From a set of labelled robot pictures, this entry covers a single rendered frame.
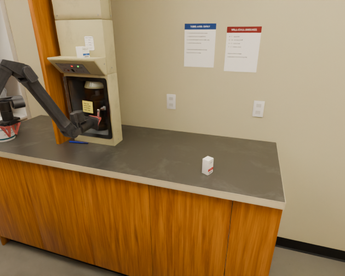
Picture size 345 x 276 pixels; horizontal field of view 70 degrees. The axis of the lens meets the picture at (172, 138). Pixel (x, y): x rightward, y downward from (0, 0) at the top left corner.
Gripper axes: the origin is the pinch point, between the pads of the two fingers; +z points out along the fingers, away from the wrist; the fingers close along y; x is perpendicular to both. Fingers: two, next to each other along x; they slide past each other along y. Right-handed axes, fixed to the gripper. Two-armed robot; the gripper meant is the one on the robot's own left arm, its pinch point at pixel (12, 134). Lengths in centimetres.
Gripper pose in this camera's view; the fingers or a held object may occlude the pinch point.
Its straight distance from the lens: 172.0
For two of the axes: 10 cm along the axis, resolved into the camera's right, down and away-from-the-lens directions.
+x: -9.5, -1.1, 2.8
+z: 0.1, 9.2, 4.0
